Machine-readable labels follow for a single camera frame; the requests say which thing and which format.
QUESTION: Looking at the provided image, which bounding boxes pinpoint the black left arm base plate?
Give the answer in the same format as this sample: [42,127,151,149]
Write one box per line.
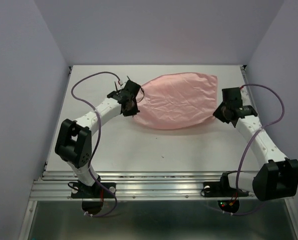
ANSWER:
[67,181,115,199]

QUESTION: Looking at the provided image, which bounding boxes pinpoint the pink satin napkin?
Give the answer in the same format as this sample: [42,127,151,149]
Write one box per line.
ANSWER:
[133,72,218,130]

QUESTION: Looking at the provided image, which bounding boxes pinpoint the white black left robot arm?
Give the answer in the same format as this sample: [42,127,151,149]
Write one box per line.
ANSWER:
[55,80,142,197]

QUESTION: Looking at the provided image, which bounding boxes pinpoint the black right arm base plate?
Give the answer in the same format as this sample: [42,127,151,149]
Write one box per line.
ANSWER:
[201,181,249,198]

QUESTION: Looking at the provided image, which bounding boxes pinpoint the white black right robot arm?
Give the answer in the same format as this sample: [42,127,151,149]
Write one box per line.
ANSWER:
[213,87,298,202]

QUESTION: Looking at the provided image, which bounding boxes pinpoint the aluminium frame rail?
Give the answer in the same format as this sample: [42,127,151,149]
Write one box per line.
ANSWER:
[28,171,295,201]

